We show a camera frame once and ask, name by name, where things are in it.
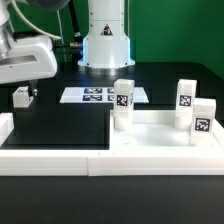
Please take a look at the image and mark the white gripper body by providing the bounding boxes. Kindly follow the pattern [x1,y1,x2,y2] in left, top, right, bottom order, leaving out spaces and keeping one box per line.
[0,35,57,84]

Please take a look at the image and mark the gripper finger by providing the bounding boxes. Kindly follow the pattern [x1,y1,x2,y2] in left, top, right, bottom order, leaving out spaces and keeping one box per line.
[30,80,38,97]

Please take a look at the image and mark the white square table top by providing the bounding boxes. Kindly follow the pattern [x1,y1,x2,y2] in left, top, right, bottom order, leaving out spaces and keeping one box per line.
[109,109,224,151]

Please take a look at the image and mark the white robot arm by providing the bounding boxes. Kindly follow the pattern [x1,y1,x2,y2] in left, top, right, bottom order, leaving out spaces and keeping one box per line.
[0,0,134,84]

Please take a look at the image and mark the white sheet with markers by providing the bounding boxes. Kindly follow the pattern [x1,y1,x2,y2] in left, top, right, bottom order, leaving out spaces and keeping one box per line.
[59,86,150,104]

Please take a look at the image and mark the white U-shaped fence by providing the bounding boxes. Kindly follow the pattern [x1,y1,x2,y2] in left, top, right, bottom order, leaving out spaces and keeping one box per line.
[0,113,224,176]

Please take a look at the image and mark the black cables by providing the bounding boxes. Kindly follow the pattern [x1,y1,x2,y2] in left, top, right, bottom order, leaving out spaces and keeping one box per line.
[53,3,84,56]

